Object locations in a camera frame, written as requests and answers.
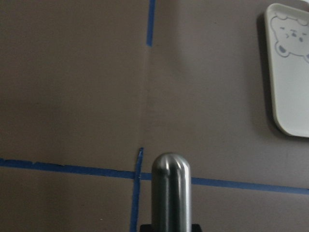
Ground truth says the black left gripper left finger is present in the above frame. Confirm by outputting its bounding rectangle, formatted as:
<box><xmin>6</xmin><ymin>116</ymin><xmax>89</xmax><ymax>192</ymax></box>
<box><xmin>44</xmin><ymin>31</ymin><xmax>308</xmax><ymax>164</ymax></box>
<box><xmin>140</xmin><ymin>224</ymin><xmax>152</xmax><ymax>232</ymax></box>

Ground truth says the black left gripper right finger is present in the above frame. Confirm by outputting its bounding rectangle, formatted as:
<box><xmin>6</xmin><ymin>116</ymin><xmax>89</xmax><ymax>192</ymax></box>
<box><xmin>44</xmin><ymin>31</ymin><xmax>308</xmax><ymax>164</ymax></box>
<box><xmin>192</xmin><ymin>224</ymin><xmax>202</xmax><ymax>232</ymax></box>

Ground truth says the steel muddler with black tip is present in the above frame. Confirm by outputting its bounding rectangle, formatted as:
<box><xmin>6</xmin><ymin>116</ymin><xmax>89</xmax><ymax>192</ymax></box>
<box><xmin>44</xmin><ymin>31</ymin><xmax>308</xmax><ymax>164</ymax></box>
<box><xmin>151</xmin><ymin>153</ymin><xmax>192</xmax><ymax>232</ymax></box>

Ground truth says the cream bear serving tray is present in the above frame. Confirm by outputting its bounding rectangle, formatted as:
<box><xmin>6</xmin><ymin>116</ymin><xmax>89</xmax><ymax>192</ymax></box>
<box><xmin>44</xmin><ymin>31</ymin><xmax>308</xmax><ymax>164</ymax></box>
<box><xmin>265</xmin><ymin>3</ymin><xmax>309</xmax><ymax>138</ymax></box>

